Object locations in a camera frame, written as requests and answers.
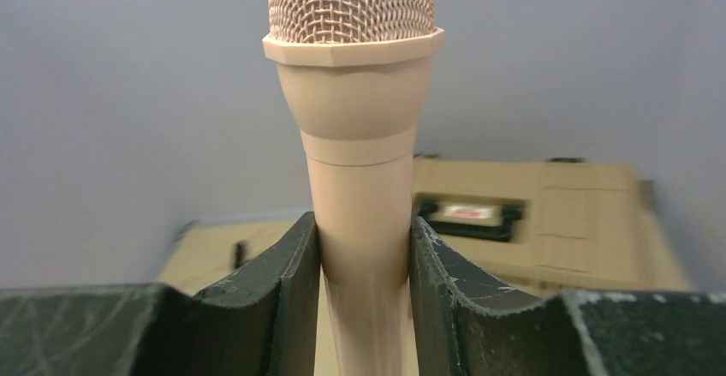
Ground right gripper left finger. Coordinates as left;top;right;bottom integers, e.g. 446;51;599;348
1;212;320;375

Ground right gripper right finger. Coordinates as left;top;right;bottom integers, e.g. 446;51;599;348
409;218;725;375

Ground pink microphone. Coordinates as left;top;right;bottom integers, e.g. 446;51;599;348
263;0;444;375

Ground small black cylinder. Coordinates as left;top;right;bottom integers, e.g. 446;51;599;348
231;241;247;271

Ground tan plastic case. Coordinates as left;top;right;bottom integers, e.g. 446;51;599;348
414;155;692;295

